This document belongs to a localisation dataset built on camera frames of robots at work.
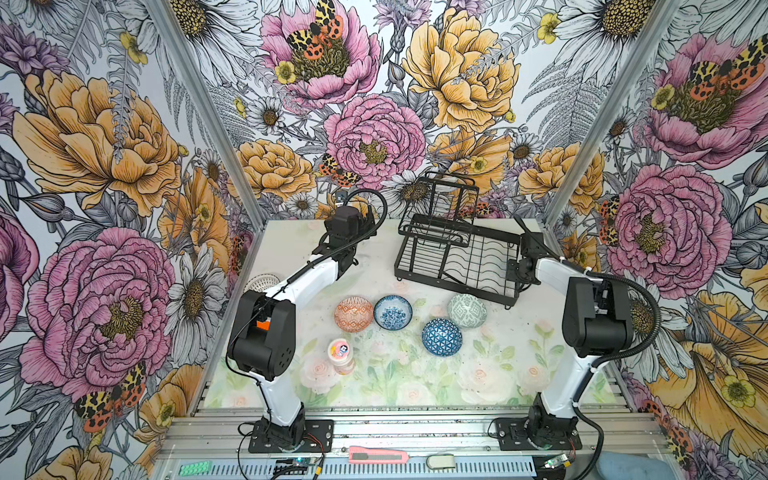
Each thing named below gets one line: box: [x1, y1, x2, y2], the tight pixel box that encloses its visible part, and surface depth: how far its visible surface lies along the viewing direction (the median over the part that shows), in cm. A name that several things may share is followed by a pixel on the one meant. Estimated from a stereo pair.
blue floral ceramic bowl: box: [373, 294, 413, 330], surface depth 96 cm
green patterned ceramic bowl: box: [447, 293, 488, 329], surface depth 96 cm
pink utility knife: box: [348, 446, 410, 464], surface depth 73 cm
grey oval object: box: [426, 453, 455, 469], surface depth 71 cm
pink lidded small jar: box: [327, 338, 356, 376], surface depth 79 cm
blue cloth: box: [596, 451, 676, 480], surface depth 69 cm
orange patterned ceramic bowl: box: [334, 296, 374, 333], surface depth 96 cm
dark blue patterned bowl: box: [421, 318, 463, 357], surface depth 91 cm
